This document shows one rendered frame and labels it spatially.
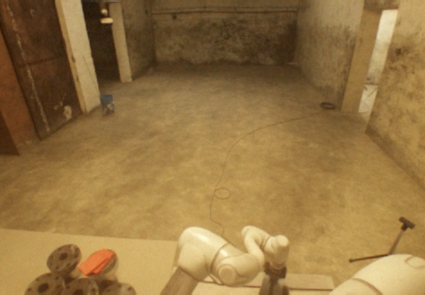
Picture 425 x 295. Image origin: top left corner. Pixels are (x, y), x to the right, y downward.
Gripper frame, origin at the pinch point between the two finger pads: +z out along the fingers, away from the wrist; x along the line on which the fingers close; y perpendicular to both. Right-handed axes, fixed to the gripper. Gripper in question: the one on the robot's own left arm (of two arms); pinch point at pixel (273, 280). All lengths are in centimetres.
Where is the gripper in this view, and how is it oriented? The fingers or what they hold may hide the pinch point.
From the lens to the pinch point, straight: 174.0
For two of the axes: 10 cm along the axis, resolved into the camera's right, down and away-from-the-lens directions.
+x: 9.2, 1.8, -3.5
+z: 0.1, 8.8, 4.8
